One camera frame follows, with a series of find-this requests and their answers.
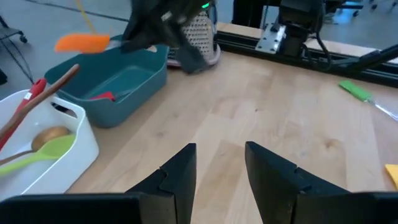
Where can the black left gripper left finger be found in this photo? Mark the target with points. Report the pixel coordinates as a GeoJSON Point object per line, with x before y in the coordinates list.
{"type": "Point", "coordinates": [175, 182]}

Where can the orange spatula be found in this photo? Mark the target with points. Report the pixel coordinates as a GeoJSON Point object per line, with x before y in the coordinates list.
{"type": "Point", "coordinates": [82, 43]}

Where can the white plastic bin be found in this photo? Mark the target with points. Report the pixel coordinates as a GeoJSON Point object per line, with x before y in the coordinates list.
{"type": "Point", "coordinates": [46, 174]}

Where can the yellow spatula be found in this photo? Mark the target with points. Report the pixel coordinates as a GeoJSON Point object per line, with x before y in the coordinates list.
{"type": "Point", "coordinates": [393, 175]}

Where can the black rolling stand base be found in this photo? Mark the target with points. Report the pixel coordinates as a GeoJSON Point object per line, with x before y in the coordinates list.
{"type": "Point", "coordinates": [9, 32]}

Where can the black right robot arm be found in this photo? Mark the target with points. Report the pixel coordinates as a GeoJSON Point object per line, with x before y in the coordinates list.
{"type": "Point", "coordinates": [295, 18]}

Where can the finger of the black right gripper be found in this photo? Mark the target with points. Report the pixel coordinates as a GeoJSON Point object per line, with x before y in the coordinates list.
{"type": "Point", "coordinates": [192, 56]}
{"type": "Point", "coordinates": [146, 37]}

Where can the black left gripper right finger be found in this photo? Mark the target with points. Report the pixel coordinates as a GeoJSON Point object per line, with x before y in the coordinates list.
{"type": "Point", "coordinates": [273, 180]}

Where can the black table frame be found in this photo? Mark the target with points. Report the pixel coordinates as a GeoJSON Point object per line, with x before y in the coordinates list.
{"type": "Point", "coordinates": [342, 67]}

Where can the green silicone spoon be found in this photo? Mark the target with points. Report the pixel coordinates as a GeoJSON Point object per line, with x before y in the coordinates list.
{"type": "Point", "coordinates": [59, 147]}

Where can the red silicone spoon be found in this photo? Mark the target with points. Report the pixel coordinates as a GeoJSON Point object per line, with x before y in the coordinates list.
{"type": "Point", "coordinates": [34, 90]}

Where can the dark wooden spoon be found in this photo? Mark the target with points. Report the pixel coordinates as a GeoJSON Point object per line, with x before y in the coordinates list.
{"type": "Point", "coordinates": [46, 90]}

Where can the teal plastic bin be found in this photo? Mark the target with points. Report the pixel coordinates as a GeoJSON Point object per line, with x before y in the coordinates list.
{"type": "Point", "coordinates": [130, 84]}

